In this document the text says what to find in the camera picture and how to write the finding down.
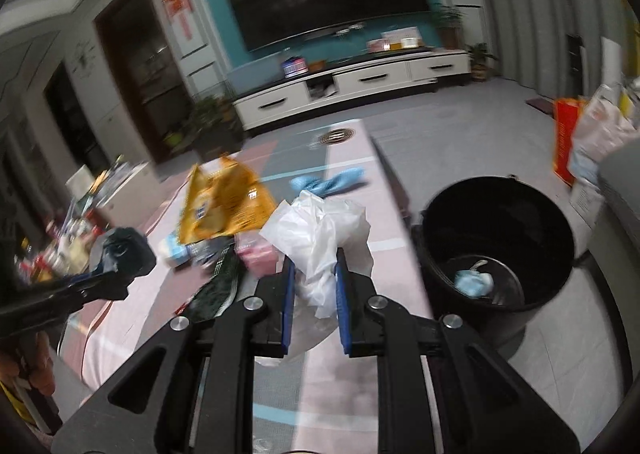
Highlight green snack wrapper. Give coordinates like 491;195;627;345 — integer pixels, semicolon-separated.
182;245;246;323

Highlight light blue face mask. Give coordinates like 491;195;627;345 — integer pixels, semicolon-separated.
454;259;495;299

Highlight pink plastic wrapper bag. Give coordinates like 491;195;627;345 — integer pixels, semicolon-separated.
234;231;279;278

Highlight yellow potato chip bag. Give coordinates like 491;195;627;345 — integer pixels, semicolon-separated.
177;156;277;245

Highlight blue knotted cloth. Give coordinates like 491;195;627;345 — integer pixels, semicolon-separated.
290;167;364;198

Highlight black trash bin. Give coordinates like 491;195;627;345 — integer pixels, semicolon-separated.
411;177;575;346

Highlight person's left hand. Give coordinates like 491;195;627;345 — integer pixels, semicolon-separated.
0;332;55;396

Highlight large potted plant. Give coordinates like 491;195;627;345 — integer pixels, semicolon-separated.
170;96;245;162

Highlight white TV cabinet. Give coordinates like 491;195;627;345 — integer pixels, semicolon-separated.
234;50;471;130

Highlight red paper shopping bag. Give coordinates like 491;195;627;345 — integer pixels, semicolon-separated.
553;98;586;186

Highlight white plastic shopping bag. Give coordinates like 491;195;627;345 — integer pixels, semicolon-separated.
568;84;639;184

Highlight potted plant near curtain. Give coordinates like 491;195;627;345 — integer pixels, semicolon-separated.
466;42;499;81

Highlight wall clock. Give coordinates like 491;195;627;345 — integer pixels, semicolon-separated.
70;40;96;78

